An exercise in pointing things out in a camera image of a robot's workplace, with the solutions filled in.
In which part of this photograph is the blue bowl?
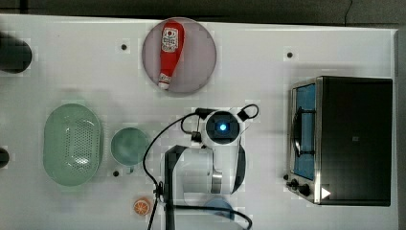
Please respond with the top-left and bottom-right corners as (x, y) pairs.
(204, 197), (235, 220)

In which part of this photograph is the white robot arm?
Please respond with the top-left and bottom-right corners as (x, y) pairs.
(161, 108), (252, 230)

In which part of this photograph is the upper black cylinder post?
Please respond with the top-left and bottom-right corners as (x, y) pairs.
(0, 32), (33, 74)

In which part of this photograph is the red ketchup bottle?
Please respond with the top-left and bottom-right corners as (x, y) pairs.
(158, 20), (185, 90)

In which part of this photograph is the green perforated colander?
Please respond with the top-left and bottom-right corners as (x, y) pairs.
(43, 103), (102, 187)

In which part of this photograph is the orange slice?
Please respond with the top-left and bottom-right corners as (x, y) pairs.
(133, 197), (151, 216)

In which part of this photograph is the light green mug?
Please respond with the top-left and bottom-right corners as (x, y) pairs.
(110, 127), (149, 174)

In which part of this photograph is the black toaster oven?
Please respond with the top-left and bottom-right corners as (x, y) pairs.
(283, 76), (394, 207)

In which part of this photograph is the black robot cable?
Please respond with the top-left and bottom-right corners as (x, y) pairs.
(142, 103), (260, 230)

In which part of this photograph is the grey round plate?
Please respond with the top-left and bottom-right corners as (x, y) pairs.
(142, 17), (217, 94)

